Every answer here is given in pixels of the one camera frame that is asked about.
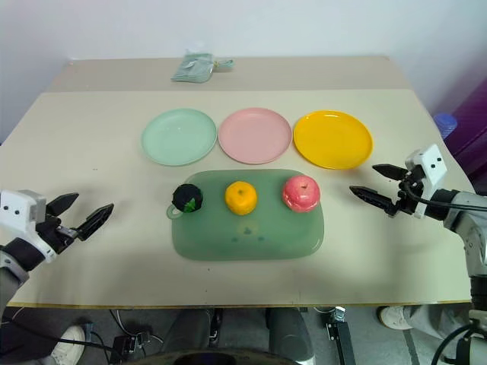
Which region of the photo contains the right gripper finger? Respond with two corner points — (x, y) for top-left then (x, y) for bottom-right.
(371, 163), (406, 182)
(349, 185), (397, 216)

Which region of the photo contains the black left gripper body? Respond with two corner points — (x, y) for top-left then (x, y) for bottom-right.
(35, 212), (80, 256)

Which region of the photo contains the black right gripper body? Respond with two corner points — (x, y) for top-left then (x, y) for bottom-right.
(387, 166), (428, 217)

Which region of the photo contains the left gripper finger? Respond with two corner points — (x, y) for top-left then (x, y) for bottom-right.
(46, 192), (81, 221)
(75, 203), (115, 242)

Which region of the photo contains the yellow round plate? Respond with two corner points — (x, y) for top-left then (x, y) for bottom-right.
(292, 109), (374, 170)

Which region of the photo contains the dark green broccoli toy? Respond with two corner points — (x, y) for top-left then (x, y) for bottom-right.
(171, 183), (204, 214)

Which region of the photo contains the light green round plate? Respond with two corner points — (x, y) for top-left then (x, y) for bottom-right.
(141, 108), (218, 167)

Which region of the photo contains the orange mandarin fruit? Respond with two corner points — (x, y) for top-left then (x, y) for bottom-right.
(224, 181), (259, 216)

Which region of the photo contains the pink round plate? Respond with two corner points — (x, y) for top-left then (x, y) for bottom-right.
(218, 107), (293, 165)

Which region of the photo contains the red apple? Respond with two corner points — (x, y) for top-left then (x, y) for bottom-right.
(282, 174), (322, 213)

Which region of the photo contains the blue ribbed cylinder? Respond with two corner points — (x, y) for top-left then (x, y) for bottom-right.
(433, 113), (457, 135)

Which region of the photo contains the purple shiny object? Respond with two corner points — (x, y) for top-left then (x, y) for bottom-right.
(443, 81), (487, 179)

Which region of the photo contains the dark trouser leg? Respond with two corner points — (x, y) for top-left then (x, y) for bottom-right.
(0, 307), (79, 365)

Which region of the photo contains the white shoe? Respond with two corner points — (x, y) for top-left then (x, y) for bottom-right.
(376, 306), (416, 331)
(50, 325), (87, 365)

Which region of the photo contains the grey trouser leg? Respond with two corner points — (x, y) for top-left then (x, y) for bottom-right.
(402, 303), (473, 340)

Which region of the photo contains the translucent green rectangular tray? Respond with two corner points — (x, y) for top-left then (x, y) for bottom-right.
(164, 169), (326, 262)

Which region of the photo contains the black metal stand bar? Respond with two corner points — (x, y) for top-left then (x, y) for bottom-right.
(322, 306), (357, 365)

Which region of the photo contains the dark rounded shape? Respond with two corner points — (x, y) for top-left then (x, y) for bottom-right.
(265, 307), (317, 362)

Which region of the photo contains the green folded cloth pouch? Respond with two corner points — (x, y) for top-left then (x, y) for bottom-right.
(170, 49), (235, 84)

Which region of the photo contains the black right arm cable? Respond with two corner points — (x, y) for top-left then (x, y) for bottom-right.
(397, 181), (487, 212)

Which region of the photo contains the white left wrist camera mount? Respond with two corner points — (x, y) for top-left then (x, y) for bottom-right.
(0, 189), (59, 264)

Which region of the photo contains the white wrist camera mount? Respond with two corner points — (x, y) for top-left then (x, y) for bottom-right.
(404, 143), (450, 220)
(0, 189), (59, 264)

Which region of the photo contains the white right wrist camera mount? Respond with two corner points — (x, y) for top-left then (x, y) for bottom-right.
(404, 143), (450, 220)

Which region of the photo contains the black box with cables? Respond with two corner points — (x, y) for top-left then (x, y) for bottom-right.
(113, 331), (153, 355)

